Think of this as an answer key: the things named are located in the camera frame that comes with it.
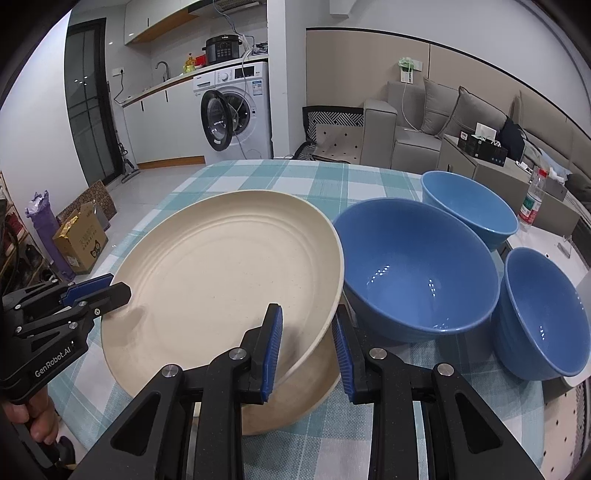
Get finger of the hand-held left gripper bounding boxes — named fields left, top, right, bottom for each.
left=14, top=282, right=132, bottom=340
left=2, top=273, right=115, bottom=319

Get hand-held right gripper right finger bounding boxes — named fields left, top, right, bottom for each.
left=331, top=305, right=546, bottom=480

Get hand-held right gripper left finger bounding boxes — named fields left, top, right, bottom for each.
left=71, top=303, right=283, bottom=480

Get cream round plate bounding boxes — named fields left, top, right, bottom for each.
left=240, top=337, right=342, bottom=437
left=100, top=190, right=345, bottom=407

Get blue bowl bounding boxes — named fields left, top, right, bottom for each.
left=421, top=171, right=519, bottom=252
left=491, top=247, right=591, bottom=381
left=332, top=198, right=501, bottom=343

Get person's left hand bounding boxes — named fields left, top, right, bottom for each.
left=10, top=385, right=60, bottom=444

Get brown cardboard box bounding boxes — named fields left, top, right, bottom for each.
left=52, top=202, right=109, bottom=275

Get purple bag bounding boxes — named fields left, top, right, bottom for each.
left=25, top=190, right=77, bottom=280

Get shoe rack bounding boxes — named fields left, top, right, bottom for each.
left=0, top=171, right=61, bottom=296

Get brown patterned board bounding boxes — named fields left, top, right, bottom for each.
left=55, top=180, right=118, bottom=227

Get upright stick vacuum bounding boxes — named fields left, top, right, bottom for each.
left=115, top=78, right=141, bottom=183

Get teal checked tablecloth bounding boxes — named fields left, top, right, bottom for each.
left=46, top=159, right=546, bottom=480

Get white kitchen base cabinets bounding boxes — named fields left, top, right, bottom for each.
left=122, top=83, right=206, bottom=164

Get black glass door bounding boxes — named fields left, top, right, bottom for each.
left=64, top=21, right=116, bottom=185

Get folded patterned mat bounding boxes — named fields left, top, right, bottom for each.
left=295, top=106, right=365, bottom=162

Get grey sofa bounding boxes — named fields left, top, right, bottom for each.
left=362, top=76, right=591, bottom=185

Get grey side cabinet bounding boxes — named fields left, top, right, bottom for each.
left=438, top=135, right=578, bottom=204

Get white washing machine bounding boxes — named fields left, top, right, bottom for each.
left=192, top=61, right=273, bottom=160

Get clear water bottle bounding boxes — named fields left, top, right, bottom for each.
left=518, top=168, right=548, bottom=227

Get black box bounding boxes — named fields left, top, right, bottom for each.
left=457, top=131, right=509, bottom=164

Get grey cushion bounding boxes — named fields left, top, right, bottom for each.
left=445, top=85, right=509, bottom=139
left=421, top=77, right=462, bottom=136

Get black pressure cooker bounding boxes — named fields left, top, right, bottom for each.
left=204, top=34, right=243, bottom=65

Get steel range hood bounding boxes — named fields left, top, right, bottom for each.
left=188, top=0, right=267, bottom=14

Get white wall cabinets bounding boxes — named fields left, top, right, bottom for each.
left=124, top=0, right=204, bottom=45

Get white wall charger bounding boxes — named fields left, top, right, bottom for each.
left=398, top=56, right=422, bottom=84

